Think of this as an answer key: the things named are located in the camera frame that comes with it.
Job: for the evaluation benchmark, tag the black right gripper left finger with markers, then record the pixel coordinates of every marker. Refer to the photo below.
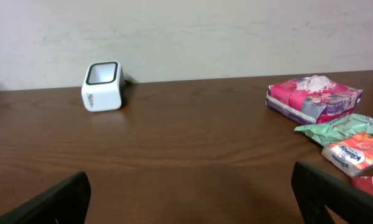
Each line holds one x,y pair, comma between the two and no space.
65,203

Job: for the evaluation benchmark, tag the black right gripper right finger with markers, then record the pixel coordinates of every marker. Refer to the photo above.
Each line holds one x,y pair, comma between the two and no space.
316,191

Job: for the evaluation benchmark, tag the orange tissue pack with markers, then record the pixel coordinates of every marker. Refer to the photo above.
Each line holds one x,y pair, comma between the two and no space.
353,155

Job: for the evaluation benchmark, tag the red brown snack bar wrapper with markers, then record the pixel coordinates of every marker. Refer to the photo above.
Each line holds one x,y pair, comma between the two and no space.
364,183

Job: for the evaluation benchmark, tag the teal green wipes packet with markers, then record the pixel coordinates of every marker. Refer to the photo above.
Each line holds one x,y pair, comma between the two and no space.
337,129

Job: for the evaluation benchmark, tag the purple red sanitary pad pack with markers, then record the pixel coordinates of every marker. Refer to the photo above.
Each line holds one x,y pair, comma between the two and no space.
312,100

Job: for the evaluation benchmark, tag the white barcode scanner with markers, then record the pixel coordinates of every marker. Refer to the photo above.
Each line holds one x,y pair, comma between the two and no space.
103,87

